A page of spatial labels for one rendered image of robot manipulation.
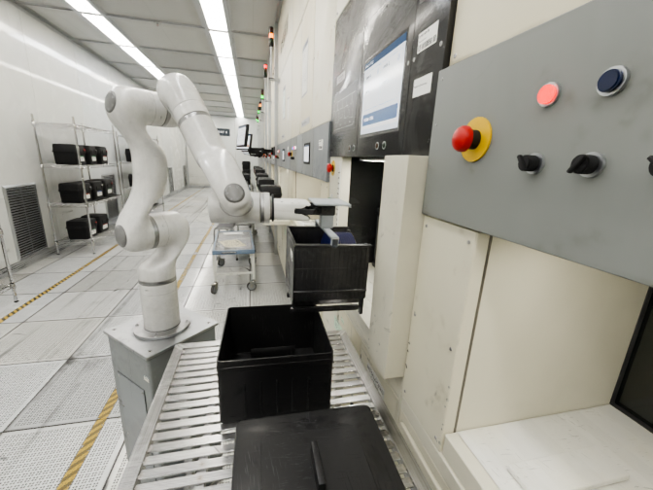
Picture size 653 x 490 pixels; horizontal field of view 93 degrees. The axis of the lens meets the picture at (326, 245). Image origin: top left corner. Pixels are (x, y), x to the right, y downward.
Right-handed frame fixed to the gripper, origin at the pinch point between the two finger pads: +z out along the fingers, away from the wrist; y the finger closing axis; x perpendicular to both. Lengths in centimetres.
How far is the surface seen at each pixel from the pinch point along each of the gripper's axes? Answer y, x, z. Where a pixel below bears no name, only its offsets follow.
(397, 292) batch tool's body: 26.0, -14.8, 11.6
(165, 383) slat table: 5, -49, -45
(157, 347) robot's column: -14, -49, -52
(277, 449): 40, -39, -16
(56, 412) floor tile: -79, -125, -127
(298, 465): 44, -39, -13
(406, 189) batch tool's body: 25.9, 8.3, 11.0
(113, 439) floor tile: -56, -125, -91
